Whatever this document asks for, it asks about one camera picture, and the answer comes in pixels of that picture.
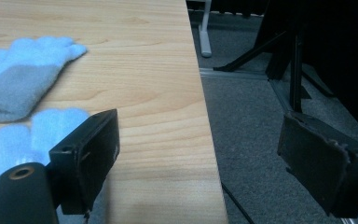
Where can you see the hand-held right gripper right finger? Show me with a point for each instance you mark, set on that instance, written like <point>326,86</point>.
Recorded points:
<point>313,158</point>

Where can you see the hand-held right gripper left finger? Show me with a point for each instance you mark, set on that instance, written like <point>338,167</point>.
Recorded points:
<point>84,161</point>

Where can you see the blue glove with white print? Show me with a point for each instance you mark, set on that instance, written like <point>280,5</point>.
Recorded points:
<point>28,140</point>

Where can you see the black tripod stand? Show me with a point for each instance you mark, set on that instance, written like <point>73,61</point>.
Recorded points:
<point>296,77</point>

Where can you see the blue glove with grey cuff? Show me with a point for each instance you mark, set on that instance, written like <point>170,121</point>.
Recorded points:
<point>18,81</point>

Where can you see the dark curtain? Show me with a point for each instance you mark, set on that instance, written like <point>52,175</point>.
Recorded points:
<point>348,46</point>

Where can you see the metal floor strip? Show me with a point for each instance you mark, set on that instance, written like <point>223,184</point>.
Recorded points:
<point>233,73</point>

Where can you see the white metal stand leg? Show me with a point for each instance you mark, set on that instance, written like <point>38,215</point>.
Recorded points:
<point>204,37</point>

